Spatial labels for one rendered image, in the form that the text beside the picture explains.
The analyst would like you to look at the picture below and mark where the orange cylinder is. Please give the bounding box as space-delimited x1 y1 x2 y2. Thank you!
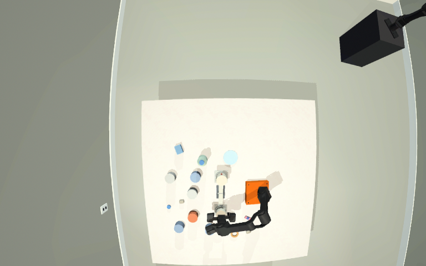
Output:
188 211 198 223

